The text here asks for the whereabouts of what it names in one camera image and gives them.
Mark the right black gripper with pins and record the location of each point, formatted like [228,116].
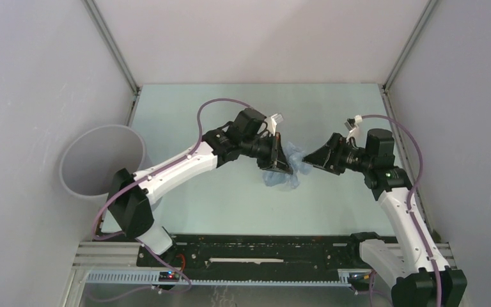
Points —
[323,158]

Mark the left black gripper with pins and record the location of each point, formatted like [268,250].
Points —
[275,160]

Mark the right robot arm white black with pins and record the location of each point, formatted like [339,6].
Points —
[422,276]

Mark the grey cylindrical trash bin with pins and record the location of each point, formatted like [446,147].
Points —
[86,168]

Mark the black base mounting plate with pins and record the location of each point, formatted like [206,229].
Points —
[254,258]

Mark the right controller board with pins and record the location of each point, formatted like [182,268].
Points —
[361,282]

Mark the left controller board with leds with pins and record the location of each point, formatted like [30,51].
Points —
[169,276]

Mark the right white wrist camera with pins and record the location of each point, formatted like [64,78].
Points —
[352,125]

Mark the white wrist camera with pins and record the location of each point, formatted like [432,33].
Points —
[352,125]
[272,122]

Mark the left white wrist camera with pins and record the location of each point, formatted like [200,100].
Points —
[272,122]

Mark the right corner aluminium post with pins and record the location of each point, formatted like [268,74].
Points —
[414,36]

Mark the corner aluminium post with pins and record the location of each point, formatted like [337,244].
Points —
[414,36]
[100,24]

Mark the left corner aluminium post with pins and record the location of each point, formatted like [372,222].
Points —
[100,24]

